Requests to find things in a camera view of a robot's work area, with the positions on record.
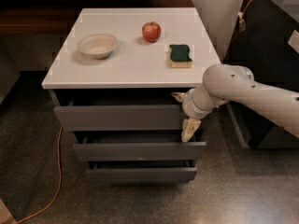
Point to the grey middle drawer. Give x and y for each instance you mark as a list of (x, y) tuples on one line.
[(137, 146)]

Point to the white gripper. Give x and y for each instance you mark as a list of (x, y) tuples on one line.
[(189, 106)]

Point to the dark wooden bench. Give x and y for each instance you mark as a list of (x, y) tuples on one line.
[(56, 17)]

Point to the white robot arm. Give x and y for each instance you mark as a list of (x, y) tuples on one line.
[(222, 83)]

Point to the grey drawer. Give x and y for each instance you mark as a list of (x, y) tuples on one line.
[(137, 146), (141, 172), (122, 110)]

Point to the red apple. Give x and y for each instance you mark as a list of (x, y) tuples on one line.
[(151, 31)]

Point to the beige paper bowl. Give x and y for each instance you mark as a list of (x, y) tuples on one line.
[(97, 46)]

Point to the green yellow sponge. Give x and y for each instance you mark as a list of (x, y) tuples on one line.
[(180, 56)]

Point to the grey top drawer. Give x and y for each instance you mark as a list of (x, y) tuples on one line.
[(122, 110)]

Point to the white topped drawer cabinet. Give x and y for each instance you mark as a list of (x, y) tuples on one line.
[(135, 64)]

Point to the grey bottom drawer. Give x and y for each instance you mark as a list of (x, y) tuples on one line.
[(141, 172)]

